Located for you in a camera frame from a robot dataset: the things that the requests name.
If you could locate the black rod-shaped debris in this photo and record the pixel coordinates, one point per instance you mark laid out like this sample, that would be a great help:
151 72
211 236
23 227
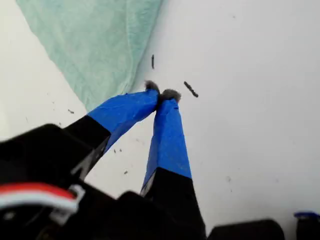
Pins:
191 89

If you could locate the green t-shirt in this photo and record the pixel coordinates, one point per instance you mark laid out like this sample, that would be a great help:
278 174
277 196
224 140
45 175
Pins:
87 45

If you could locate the thin black debris sliver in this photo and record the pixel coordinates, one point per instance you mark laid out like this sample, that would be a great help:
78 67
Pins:
152 61

